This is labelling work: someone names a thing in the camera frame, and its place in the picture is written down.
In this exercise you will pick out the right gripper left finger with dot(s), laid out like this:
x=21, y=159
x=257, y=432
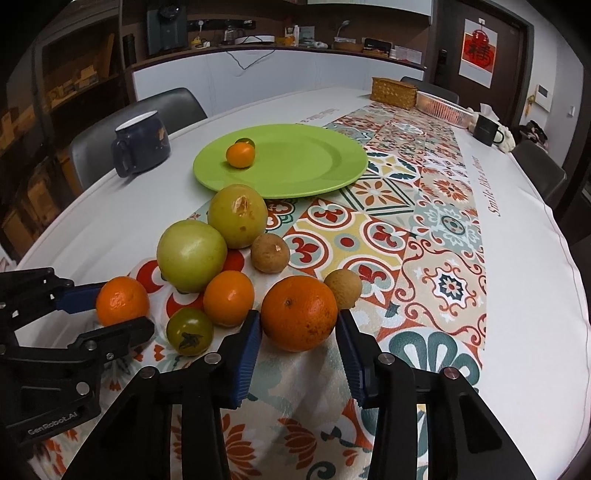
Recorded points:
x=231, y=359

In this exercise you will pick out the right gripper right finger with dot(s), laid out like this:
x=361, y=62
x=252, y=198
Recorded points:
x=465, y=439

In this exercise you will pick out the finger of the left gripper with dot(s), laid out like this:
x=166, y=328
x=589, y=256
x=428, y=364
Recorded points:
x=28, y=295
x=112, y=342

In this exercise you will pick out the large orange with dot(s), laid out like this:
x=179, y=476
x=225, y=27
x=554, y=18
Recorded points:
x=298, y=313
x=121, y=299

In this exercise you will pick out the small orange front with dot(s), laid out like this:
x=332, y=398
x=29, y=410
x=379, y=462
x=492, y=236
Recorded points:
x=240, y=155

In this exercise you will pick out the small orange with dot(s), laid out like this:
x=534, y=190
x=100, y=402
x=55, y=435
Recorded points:
x=240, y=155
x=228, y=298

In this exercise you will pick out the green persimmon left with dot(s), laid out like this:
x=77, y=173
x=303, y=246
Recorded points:
x=190, y=332

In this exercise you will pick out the green apple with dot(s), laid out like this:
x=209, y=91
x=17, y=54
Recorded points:
x=190, y=253

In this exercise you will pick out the small orange middle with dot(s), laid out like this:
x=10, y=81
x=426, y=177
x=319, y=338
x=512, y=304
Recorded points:
x=228, y=298

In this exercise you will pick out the left near chair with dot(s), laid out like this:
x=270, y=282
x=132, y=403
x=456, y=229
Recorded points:
x=90, y=151

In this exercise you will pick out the brown longan left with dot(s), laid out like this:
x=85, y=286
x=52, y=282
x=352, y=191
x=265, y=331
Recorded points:
x=269, y=254

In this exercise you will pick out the brown longan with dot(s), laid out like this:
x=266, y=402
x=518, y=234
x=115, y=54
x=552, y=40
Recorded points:
x=269, y=254
x=346, y=286

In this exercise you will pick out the yellow-green pear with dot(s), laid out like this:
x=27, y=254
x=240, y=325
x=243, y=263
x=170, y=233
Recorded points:
x=239, y=213

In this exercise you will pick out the dark blue mug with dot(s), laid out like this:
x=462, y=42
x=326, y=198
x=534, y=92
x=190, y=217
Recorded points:
x=141, y=144

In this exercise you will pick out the brown longan right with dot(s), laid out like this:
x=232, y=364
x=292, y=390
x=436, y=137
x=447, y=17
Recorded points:
x=346, y=286

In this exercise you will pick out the patterned table runner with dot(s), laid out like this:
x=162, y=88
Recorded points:
x=292, y=211

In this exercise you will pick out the green plate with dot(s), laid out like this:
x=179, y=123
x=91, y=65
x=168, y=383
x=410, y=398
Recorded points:
x=290, y=161

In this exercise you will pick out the right far chair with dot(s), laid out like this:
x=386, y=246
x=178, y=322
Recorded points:
x=543, y=172

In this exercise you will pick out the black coffee machine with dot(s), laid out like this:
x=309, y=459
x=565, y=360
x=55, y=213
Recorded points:
x=166, y=28

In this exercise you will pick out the black mug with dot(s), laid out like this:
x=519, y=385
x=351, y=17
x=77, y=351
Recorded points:
x=487, y=131

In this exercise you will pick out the clear fruit bowl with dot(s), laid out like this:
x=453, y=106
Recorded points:
x=443, y=109

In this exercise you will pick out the wicker basket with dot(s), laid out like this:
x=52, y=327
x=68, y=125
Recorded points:
x=395, y=93

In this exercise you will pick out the far end chair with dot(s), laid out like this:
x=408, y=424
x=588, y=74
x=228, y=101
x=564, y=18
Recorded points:
x=432, y=89

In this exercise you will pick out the dark wooden door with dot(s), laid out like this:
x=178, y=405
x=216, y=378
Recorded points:
x=514, y=60

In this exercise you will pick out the red calendar poster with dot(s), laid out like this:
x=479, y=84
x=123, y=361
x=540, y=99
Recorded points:
x=478, y=53

